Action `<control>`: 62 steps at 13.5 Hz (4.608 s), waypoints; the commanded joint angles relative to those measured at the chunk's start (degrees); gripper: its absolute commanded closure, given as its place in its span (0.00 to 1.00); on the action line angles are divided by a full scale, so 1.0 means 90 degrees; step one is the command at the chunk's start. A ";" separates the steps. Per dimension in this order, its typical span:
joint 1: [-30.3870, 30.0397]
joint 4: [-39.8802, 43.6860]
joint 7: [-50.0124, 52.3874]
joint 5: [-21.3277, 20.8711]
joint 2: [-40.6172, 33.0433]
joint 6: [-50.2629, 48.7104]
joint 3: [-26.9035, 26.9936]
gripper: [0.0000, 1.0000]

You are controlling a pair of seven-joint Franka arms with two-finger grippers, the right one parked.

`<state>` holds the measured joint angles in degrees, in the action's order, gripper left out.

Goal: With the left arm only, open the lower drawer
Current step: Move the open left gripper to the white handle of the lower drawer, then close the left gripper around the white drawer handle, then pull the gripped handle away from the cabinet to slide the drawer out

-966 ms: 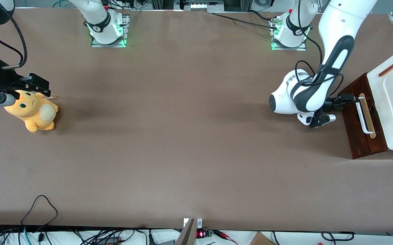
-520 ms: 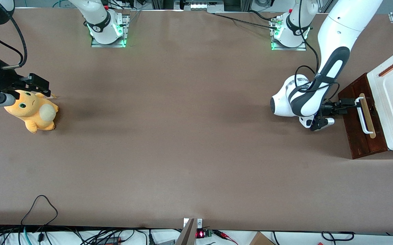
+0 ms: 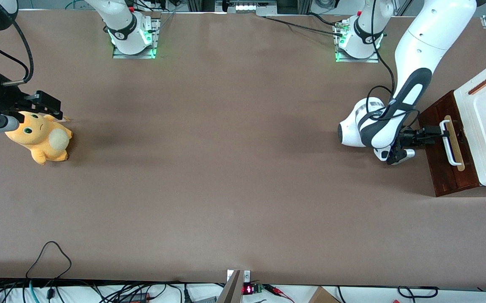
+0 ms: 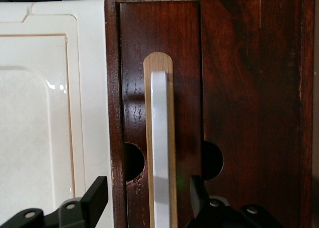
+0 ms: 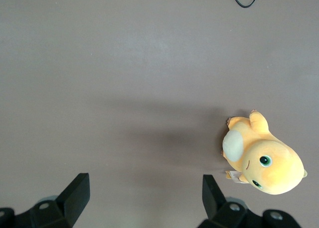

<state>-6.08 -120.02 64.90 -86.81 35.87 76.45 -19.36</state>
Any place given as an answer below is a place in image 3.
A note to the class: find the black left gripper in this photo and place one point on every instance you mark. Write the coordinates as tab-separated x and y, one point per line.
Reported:
409	137

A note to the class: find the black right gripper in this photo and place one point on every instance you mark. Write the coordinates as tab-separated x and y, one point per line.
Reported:
8	100

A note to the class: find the dark wood drawer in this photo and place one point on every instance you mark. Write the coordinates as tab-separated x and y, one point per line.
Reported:
436	168

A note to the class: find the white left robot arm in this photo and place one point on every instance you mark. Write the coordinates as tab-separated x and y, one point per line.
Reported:
428	38

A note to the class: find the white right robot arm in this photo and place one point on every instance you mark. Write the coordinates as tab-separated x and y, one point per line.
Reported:
125	29

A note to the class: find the orange plush toy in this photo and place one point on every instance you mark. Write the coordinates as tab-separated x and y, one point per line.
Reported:
41	143

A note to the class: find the brown cardboard box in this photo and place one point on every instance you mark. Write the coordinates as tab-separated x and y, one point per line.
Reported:
323	296

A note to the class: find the black power adapter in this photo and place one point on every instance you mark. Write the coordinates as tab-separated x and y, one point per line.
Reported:
135	298

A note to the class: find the red clip leads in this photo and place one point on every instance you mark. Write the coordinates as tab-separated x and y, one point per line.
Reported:
276	290

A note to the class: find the white lit device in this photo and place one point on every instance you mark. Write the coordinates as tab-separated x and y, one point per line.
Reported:
247	6

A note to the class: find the red digit display module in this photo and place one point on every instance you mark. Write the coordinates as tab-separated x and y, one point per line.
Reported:
248	289

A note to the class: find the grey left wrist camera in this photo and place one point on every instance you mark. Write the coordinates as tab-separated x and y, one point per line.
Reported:
407	154

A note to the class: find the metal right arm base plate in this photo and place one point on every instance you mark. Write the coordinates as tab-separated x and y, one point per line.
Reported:
135	56

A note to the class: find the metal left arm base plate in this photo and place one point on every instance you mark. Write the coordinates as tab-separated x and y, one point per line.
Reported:
356	60

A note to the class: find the grey metal bracket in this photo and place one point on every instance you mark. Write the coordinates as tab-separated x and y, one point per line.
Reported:
232	290

